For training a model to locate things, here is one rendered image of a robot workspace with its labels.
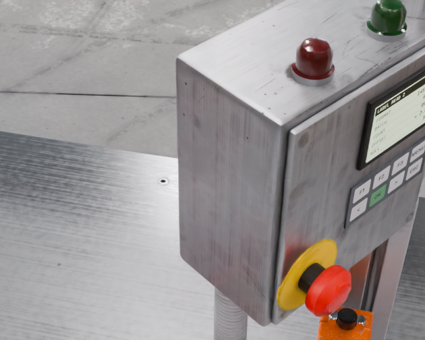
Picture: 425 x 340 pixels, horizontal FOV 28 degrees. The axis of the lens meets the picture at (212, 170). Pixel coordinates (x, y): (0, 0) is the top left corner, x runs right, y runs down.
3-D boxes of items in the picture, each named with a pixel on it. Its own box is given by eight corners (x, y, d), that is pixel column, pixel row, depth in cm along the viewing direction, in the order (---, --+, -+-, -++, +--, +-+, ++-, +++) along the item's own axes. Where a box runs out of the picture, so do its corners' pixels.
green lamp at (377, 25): (357, 30, 55) (361, -1, 53) (382, 15, 56) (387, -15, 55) (388, 47, 53) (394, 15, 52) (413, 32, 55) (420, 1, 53)
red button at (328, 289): (291, 270, 57) (324, 297, 55) (328, 243, 59) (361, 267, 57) (287, 306, 59) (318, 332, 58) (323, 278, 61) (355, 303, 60)
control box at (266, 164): (177, 258, 65) (172, 54, 53) (324, 160, 74) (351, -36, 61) (270, 338, 60) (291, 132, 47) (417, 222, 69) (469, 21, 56)
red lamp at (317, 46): (281, 72, 51) (284, 40, 50) (311, 56, 53) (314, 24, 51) (314, 92, 50) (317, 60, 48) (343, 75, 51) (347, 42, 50)
